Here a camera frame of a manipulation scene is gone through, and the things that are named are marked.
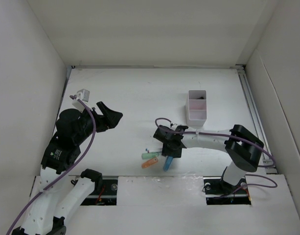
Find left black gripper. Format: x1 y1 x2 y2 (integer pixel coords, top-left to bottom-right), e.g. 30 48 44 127
75 101 122 143

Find blue pastel highlighter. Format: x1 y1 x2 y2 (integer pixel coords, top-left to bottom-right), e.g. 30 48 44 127
163 156 174 171

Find orange pastel highlighter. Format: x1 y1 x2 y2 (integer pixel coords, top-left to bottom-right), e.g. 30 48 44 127
141 157 159 169

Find green pastel highlighter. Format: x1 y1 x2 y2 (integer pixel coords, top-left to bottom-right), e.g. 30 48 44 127
141 152 161 160

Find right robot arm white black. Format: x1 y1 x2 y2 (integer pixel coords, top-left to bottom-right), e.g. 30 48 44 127
153 124 264 194

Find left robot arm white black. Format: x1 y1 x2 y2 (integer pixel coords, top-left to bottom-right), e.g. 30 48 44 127
7 98 123 235

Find white three-compartment organizer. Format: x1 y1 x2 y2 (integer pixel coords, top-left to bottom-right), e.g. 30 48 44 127
185 90 207 127

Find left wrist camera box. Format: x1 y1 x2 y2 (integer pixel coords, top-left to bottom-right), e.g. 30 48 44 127
72 89 90 112

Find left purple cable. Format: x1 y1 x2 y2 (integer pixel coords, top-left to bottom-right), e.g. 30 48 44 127
6 94 96 235

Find purple cable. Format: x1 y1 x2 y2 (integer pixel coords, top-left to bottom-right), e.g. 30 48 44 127
155 117 277 199
6 94 96 235

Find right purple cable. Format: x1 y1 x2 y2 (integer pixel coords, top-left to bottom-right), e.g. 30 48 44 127
155 117 277 199

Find right aluminium rail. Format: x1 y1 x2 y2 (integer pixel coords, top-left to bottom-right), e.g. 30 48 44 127
235 65 278 174

